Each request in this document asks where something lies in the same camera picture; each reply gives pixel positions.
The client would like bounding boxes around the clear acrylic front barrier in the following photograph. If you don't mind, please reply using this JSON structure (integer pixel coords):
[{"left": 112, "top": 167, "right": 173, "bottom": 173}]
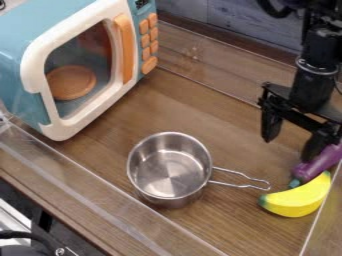
[{"left": 0, "top": 113, "right": 228, "bottom": 256}]

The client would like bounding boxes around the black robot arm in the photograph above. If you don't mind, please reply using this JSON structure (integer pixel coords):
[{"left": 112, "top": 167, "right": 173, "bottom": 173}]
[{"left": 257, "top": 0, "right": 342, "bottom": 162}]

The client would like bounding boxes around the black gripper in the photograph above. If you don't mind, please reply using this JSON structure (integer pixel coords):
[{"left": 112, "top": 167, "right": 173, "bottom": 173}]
[{"left": 258, "top": 82, "right": 342, "bottom": 162}]

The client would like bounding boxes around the blue white toy microwave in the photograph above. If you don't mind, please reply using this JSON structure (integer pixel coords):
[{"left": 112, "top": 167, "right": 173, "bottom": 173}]
[{"left": 0, "top": 0, "right": 160, "bottom": 141}]

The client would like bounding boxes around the purple toy eggplant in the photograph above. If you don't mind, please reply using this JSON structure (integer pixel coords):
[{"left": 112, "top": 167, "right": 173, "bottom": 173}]
[{"left": 289, "top": 142, "right": 342, "bottom": 188}]

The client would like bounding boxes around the orange microwave turntable plate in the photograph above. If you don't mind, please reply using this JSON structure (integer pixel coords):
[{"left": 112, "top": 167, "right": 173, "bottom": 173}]
[{"left": 47, "top": 65, "right": 97, "bottom": 100}]

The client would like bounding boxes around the yellow toy banana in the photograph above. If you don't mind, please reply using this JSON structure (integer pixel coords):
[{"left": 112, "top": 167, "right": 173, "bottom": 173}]
[{"left": 258, "top": 171, "right": 332, "bottom": 218}]

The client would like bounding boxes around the silver pot with wire handle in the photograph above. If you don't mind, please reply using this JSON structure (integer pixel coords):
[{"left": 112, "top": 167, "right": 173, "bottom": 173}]
[{"left": 128, "top": 131, "right": 272, "bottom": 208}]

